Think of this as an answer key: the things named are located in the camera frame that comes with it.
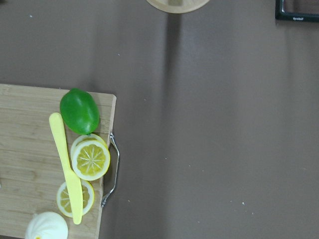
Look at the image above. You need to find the upper lemon slice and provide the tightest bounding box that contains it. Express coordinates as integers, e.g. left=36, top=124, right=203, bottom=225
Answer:
left=70, top=134, right=110, bottom=181

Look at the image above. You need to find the lemon slice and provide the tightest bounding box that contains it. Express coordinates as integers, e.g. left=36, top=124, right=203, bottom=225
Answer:
left=56, top=179, right=95, bottom=218
left=70, top=134, right=110, bottom=181

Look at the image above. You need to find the green lime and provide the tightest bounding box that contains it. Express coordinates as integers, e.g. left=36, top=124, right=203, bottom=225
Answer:
left=60, top=88, right=100, bottom=135

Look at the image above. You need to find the yellow plastic knife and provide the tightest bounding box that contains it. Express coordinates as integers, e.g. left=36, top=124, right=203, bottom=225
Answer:
left=49, top=113, right=83, bottom=225

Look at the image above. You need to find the wooden cup tree stand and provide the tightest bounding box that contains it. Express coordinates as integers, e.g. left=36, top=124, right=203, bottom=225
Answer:
left=147, top=0, right=210, bottom=14

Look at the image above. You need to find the lower lemon slice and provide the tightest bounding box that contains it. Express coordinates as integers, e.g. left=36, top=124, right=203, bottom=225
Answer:
left=56, top=179, right=95, bottom=218

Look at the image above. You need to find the bamboo cutting board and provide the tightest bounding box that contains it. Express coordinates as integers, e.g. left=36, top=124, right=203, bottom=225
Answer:
left=0, top=83, right=121, bottom=239

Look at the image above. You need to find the white steamed bun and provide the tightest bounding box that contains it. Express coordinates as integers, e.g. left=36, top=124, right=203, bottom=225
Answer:
left=24, top=212, right=68, bottom=239

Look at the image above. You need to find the black glass rack frame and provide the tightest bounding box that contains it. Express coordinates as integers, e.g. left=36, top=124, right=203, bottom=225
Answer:
left=275, top=0, right=319, bottom=22

